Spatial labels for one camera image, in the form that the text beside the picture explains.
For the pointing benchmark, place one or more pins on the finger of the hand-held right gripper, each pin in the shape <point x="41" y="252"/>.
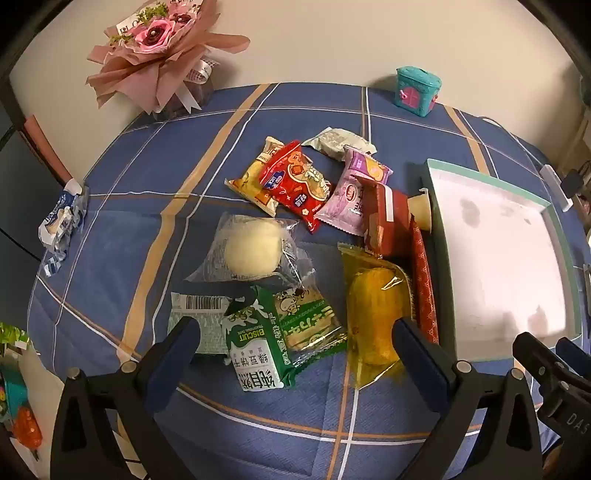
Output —
<point x="577" y="351"/>
<point x="535" y="360"/>

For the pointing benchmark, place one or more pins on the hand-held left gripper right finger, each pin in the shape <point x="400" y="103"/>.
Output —
<point x="418" y="362"/>

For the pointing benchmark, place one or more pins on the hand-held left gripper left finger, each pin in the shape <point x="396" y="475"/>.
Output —
<point x="171" y="367"/>

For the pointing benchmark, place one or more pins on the pale green barcode packet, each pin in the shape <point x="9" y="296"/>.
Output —
<point x="207" y="323"/>

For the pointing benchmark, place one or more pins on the yellow cake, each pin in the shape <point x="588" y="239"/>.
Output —
<point x="369" y="300"/>

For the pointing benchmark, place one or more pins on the red patterned long packet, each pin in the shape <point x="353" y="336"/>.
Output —
<point x="422" y="277"/>

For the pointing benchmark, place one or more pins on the green and white biscuit packet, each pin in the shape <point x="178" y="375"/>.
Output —
<point x="254" y="341"/>

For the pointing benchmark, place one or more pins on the white box with green rim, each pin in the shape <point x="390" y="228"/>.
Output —
<point x="498" y="258"/>

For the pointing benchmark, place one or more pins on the green cracker packet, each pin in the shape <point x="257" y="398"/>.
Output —
<point x="304" y="323"/>

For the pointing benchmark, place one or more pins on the round bun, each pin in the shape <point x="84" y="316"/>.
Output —
<point x="251" y="249"/>

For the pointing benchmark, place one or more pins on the dark red snack packet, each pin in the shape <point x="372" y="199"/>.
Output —
<point x="388" y="221"/>

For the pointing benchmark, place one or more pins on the cream pudding cup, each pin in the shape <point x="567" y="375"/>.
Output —
<point x="421" y="210"/>

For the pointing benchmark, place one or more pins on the pink snack packet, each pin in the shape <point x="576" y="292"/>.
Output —
<point x="351" y="194"/>

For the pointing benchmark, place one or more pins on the yellow snack packet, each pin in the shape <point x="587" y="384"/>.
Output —
<point x="251" y="184"/>

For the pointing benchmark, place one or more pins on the white grey snack packet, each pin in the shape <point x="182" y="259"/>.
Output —
<point x="332" y="141"/>

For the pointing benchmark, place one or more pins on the teal and orange toy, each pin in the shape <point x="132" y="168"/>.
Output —
<point x="25" y="424"/>

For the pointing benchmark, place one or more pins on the green foil wrapper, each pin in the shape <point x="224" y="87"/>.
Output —
<point x="11" y="334"/>

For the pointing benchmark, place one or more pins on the black charger plug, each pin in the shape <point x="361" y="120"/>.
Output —
<point x="571" y="182"/>

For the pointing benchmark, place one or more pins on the white power strip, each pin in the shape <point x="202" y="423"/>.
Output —
<point x="554" y="182"/>

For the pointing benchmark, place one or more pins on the blue and white crumpled wrapper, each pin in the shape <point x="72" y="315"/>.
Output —
<point x="60" y="217"/>

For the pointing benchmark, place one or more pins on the blue plaid bedsheet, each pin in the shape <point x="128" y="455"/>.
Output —
<point x="184" y="161"/>

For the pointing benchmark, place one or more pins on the dark cabinet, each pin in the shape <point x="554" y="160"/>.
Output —
<point x="23" y="184"/>

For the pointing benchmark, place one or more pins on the teal house-shaped box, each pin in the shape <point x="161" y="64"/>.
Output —
<point x="415" y="90"/>

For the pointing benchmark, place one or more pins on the pink paper flower bouquet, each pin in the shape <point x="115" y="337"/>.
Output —
<point x="152" y="37"/>

